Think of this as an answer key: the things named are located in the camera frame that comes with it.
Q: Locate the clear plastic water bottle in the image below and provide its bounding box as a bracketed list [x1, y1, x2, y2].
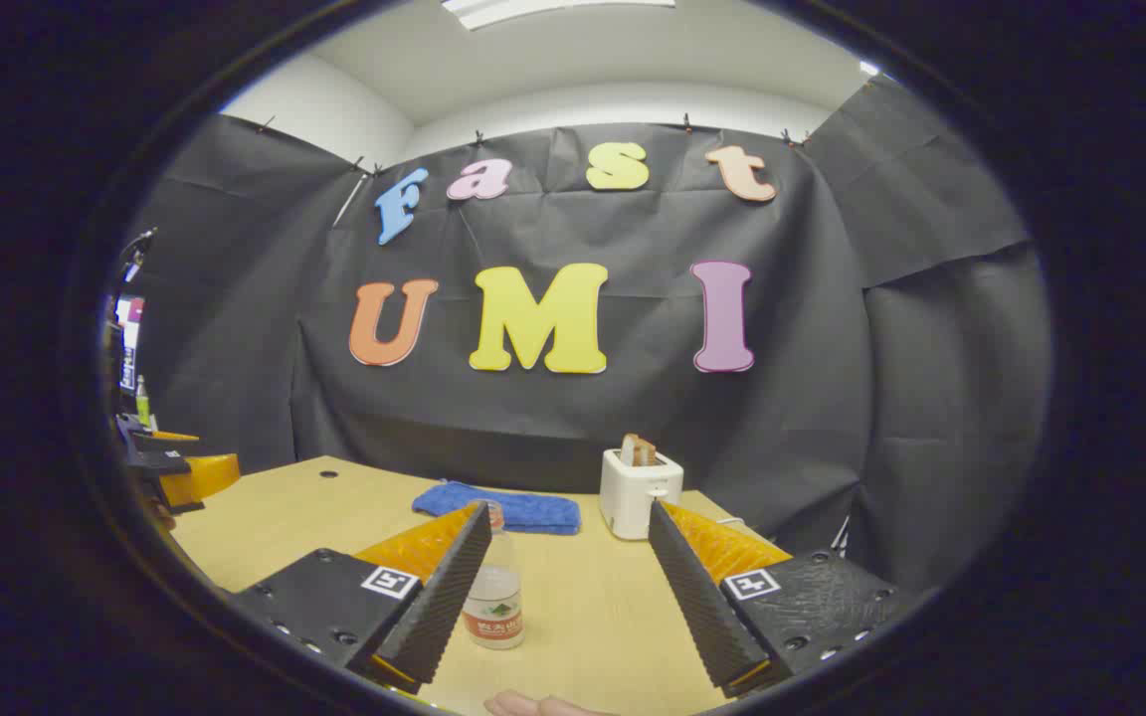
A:
[463, 500, 525, 650]

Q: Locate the blue towel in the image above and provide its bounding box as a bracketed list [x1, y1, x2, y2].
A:
[412, 481, 582, 536]

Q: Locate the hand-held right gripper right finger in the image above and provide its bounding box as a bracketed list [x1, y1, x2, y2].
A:
[647, 500, 917, 699]

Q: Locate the computer monitor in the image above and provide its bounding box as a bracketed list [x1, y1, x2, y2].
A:
[115, 296, 146, 394]

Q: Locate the white toaster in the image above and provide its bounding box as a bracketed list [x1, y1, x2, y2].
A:
[599, 447, 684, 541]

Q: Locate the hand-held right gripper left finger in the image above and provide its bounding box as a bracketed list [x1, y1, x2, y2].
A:
[232, 502, 492, 695]

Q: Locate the black backdrop cloth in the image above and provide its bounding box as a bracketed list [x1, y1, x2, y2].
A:
[130, 75, 1051, 598]

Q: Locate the black stand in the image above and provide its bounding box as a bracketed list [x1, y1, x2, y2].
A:
[119, 228, 158, 285]

